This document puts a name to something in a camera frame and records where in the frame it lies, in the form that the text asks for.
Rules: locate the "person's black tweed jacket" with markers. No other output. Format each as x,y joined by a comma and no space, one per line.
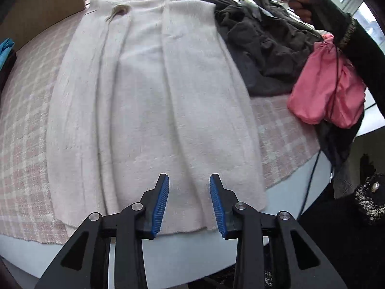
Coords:
370,204

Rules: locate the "blue garment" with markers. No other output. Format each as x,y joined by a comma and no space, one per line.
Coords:
4,49

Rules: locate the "person's right forearm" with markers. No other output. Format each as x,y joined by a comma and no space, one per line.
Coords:
361,51

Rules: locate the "cream knit sweater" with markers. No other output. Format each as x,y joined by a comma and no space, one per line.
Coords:
150,96

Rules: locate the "dark grey garment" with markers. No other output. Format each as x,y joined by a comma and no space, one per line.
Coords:
261,54

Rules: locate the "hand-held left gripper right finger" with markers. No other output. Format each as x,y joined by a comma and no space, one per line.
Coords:
218,207

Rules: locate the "person's right hand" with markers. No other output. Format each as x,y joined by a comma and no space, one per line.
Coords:
300,6

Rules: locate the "pink plaid cloth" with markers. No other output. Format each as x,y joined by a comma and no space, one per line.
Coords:
24,126

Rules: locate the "pink garment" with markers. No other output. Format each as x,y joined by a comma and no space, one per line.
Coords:
315,90

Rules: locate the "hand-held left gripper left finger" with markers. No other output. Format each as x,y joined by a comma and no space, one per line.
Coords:
159,207

